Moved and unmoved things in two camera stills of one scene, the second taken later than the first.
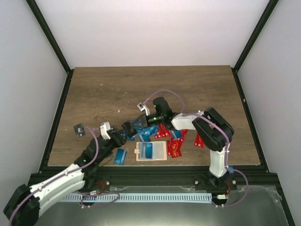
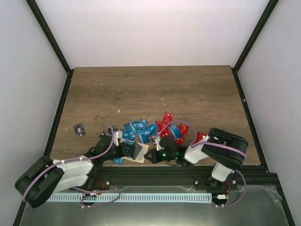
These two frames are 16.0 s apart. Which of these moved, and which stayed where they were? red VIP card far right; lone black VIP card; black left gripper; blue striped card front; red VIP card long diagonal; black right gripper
Moved: black left gripper; black right gripper
Stayed: red VIP card far right; blue striped card front; red VIP card long diagonal; lone black VIP card
